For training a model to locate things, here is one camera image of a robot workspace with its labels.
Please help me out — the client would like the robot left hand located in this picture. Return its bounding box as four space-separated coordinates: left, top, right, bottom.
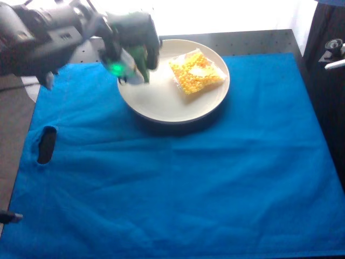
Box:
100 10 163 85

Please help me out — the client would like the green rectangular block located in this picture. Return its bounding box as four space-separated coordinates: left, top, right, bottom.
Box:
131 44 151 83

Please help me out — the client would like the bag of yellow beads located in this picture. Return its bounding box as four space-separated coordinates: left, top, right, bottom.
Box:
169 48 226 97

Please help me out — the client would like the white round plate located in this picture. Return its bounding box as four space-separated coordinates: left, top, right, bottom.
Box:
118 39 231 125

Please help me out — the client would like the blue non-woven cloth bag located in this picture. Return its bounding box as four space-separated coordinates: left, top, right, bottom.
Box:
0 52 345 259

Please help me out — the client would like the dark cable plug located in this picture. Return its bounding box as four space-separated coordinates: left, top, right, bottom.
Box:
0 210 24 224

